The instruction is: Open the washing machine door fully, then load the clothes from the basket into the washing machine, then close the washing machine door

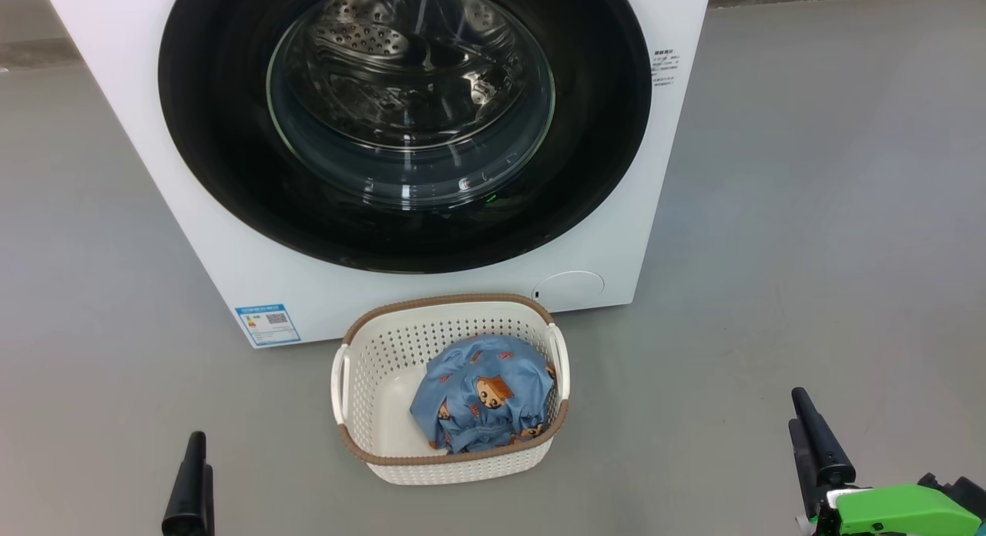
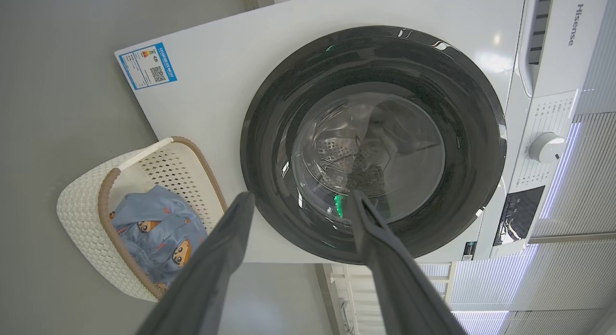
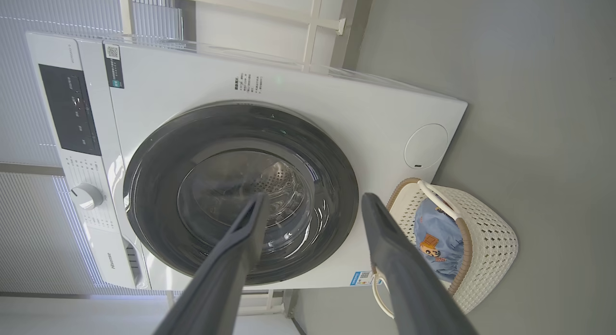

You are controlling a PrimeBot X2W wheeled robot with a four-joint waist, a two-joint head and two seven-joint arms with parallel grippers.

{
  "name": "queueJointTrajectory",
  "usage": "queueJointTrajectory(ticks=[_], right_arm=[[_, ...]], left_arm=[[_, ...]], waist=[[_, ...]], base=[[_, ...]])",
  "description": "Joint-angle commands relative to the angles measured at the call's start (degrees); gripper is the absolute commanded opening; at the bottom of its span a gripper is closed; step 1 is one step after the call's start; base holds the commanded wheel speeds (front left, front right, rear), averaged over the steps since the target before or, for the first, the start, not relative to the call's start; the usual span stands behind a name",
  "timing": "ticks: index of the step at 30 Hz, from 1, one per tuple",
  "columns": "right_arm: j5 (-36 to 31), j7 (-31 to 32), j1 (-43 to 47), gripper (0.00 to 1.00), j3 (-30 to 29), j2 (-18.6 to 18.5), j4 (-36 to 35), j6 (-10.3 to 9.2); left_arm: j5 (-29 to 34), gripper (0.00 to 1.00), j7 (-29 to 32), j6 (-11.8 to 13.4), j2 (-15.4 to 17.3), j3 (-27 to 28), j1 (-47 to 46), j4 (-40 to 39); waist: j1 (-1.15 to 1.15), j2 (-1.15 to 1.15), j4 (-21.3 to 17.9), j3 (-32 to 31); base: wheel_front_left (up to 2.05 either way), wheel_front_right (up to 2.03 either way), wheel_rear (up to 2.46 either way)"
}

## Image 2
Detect blue cartoon print trousers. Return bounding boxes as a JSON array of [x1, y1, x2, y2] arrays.
[[118, 229, 188, 292]]

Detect blue energy label sticker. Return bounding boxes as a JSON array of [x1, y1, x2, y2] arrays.
[[118, 42, 178, 91]]

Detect cream perforated laundry basket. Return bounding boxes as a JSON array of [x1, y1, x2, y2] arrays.
[[56, 136, 228, 303]]

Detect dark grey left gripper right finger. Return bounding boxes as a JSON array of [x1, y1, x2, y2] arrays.
[[346, 190, 467, 335]]

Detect blue cartoon print shirt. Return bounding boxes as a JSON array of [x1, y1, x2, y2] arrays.
[[110, 185, 208, 278]]

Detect black round glass washer door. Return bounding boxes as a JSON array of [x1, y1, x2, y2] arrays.
[[240, 26, 507, 265]]

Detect white metal railing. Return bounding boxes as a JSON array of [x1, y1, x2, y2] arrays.
[[315, 263, 458, 335]]

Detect white front-load washing machine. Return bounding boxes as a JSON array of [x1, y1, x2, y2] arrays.
[[115, 0, 607, 264]]

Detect white plastic appliance dial knob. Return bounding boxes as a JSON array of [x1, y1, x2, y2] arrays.
[[528, 132, 566, 164]]

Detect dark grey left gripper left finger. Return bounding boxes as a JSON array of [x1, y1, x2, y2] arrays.
[[136, 191, 256, 335]]

